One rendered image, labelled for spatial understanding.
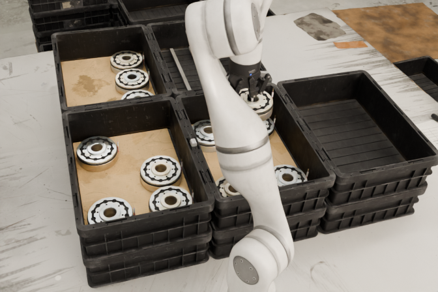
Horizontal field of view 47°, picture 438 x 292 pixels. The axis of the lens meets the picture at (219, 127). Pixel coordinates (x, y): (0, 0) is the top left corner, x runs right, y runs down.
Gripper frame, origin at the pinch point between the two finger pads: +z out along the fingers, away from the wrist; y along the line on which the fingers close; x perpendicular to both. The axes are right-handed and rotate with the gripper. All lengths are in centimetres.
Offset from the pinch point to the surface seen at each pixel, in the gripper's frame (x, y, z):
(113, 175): 2.0, -33.2, 16.5
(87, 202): -5.2, -40.8, 16.5
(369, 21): 180, 183, 101
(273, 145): 0.3, 11.2, 17.3
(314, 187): -24.2, 9.2, 8.7
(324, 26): 74, 72, 30
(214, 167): -3.2, -7.5, 17.0
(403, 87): 28, 79, 31
